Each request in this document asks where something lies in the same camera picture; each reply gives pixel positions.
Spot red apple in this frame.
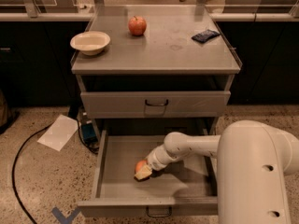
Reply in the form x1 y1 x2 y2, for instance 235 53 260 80
128 16 147 36

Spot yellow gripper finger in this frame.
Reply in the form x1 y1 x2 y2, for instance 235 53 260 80
135 165 152 181

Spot orange fruit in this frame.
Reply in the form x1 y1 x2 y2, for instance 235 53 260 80
135 160 147 174

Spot blue power box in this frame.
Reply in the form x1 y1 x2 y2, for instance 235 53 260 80
81 123 97 144

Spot blue tape floor mark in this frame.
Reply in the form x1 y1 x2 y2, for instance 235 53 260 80
50 206 81 224

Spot white paper sheet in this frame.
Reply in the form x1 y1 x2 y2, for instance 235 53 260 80
37 115 78 151

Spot grey drawer cabinet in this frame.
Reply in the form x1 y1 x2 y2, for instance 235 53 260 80
72 5 241 135

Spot white ceramic bowl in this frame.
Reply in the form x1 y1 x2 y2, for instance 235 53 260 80
70 31 110 56

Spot closed grey top drawer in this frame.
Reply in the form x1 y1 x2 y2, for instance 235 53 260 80
81 91 230 119

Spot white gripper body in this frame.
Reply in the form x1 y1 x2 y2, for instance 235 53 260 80
146 146 172 171

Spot black cable left floor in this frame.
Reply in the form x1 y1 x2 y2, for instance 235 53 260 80
11 123 52 224

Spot open grey middle drawer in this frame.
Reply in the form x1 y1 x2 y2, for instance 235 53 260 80
78 131 218 217

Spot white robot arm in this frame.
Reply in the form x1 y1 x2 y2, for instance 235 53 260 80
135 120 299 224

